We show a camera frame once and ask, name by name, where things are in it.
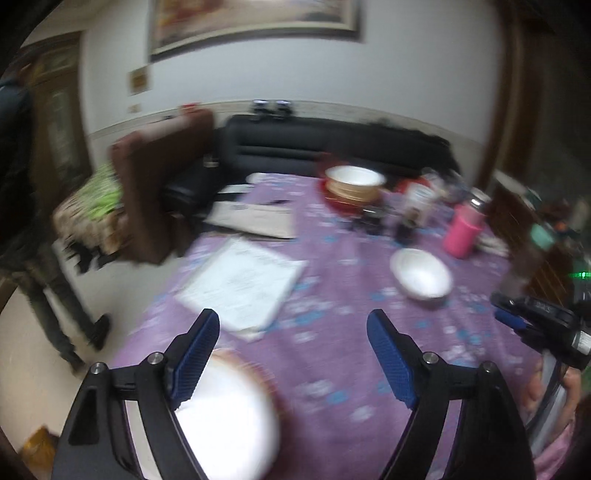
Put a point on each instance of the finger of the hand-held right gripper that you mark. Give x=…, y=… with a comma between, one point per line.
x=512, y=321
x=512, y=302

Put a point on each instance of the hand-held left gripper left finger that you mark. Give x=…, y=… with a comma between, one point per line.
x=194, y=355

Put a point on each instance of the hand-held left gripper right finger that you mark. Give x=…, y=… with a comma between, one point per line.
x=390, y=364

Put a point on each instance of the person's right forearm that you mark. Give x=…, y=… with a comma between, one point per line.
x=561, y=443

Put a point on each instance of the stack of beige bowls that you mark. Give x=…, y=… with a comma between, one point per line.
x=353, y=193

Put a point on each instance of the wooden side cabinet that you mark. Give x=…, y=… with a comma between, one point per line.
x=526, y=267

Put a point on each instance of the white paper pad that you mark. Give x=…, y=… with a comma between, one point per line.
x=244, y=286

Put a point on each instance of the pink bottle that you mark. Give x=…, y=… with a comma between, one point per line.
x=464, y=228

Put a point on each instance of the purple floral tablecloth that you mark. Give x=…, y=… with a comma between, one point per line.
x=341, y=286

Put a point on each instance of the white jar red lid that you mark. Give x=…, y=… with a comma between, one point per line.
x=420, y=198

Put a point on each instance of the dark small jars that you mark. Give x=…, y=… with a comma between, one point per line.
x=374, y=221

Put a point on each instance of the cream bowl on red plate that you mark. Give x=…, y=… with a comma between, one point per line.
x=346, y=207

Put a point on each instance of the brown armchair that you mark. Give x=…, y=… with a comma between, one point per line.
x=152, y=184

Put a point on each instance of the brown cardboard box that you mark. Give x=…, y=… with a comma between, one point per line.
x=40, y=446

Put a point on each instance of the green cloth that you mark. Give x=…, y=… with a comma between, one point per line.
x=104, y=189

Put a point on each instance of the white bowl with beige rim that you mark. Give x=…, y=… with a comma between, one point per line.
x=354, y=176

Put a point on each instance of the black sofa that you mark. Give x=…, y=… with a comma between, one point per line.
x=286, y=143

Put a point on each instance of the dark wooden glass door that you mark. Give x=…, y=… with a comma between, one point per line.
x=60, y=115

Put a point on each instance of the black camera gadget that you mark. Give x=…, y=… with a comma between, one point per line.
x=262, y=107
x=283, y=107

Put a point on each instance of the small wall plaque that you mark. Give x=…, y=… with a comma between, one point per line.
x=139, y=80

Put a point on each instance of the framed wall picture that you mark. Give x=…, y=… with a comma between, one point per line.
x=254, y=23

